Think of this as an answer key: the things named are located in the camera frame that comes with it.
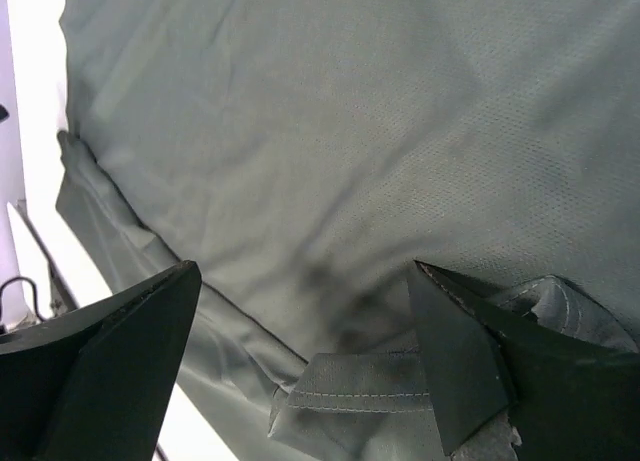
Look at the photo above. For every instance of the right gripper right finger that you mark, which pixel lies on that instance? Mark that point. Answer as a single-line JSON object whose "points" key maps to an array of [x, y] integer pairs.
{"points": [[566, 399]]}

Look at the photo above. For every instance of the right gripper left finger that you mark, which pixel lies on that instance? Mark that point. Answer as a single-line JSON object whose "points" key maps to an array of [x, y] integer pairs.
{"points": [[94, 384]]}

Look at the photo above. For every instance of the dark grey t-shirt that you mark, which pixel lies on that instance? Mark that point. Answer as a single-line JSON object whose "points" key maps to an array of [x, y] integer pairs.
{"points": [[307, 154]]}

